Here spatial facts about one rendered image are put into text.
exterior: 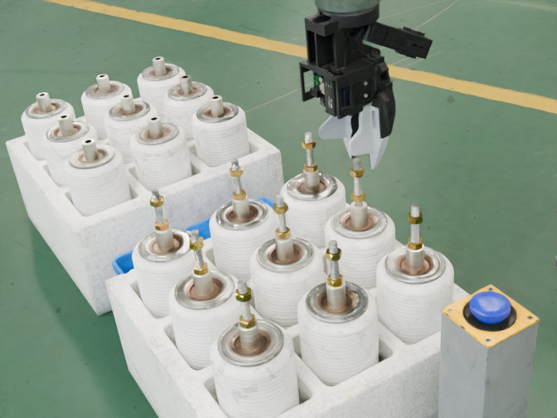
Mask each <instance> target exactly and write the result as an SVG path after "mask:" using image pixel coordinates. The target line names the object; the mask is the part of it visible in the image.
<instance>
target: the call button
mask: <svg viewBox="0 0 557 418"><path fill-rule="evenodd" d="M470 310H471V312H472V314H473V315H474V316H475V318H476V319H477V320H479V321H481V322H483V323H488V324H494V323H500V322H501V321H503V320H504V319H505V318H507V317H508V316H509V314H510V311H511V303H510V301H509V299H508V298H507V297H506V296H504V295H503V294H499V293H497V292H492V291H484V292H480V293H477V294H475V295H473V296H472V298H471V300H470Z"/></svg>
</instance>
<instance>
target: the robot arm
mask: <svg viewBox="0 0 557 418"><path fill-rule="evenodd" d="M379 2H380V0H315V5H316V6H317V13H316V14H313V15H311V16H308V17H305V18H304V21H305V33H306V45H307V56H308V58H307V59H306V60H304V61H300V62H299V70H300V81H301V91H302V102H305V101H307V100H310V99H312V98H315V97H316V98H317V101H318V102H320V105H323V106H325V108H326V109H325V112H326V113H327V114H329V115H331V116H330V118H329V119H328V120H327V121H326V122H325V123H324V124H323V125H322V126H321V127H320V129H319V132H318V135H319V138H320V139H322V140H326V139H340V138H343V139H344V143H345V145H346V149H347V152H348V154H349V156H350V158H354V157H355V156H356V155H362V154H367V153H368V154H369V159H370V167H371V169H374V168H376V167H377V165H378V164H379V162H380V160H381V158H382V156H383V154H384V152H385V149H386V146H387V143H388V140H389V136H390V135H391V133H392V129H393V124H394V120H395V97H394V93H393V89H392V85H393V83H392V81H390V75H389V67H388V66H387V65H386V63H385V57H384V56H381V55H380V49H377V48H374V47H373V46H368V45H366V44H364V43H362V41H363V40H364V41H368V42H371V43H374V44H377V45H380V46H384V47H388V48H390V49H393V50H395V52H397V53H399V54H401V55H402V56H403V57H410V58H414V59H416V57H419V58H423V59H426V57H427V55H428V53H429V49H430V47H431V45H432V42H433V40H431V39H428V38H427V37H425V36H424V35H425V34H424V33H422V32H419V31H418V30H417V29H416V28H408V27H404V28H403V29H402V28H399V27H394V26H391V25H389V24H386V23H383V22H378V21H377V20H378V19H379V17H380V4H379ZM310 70H311V71H312V73H313V87H311V88H310V90H308V91H305V85H304V74H303V73H304V72H307V71H310ZM371 101H372V103H371ZM369 103H371V106H369V105H368V104H369ZM364 105H365V106H364ZM363 106H364V107H363Z"/></svg>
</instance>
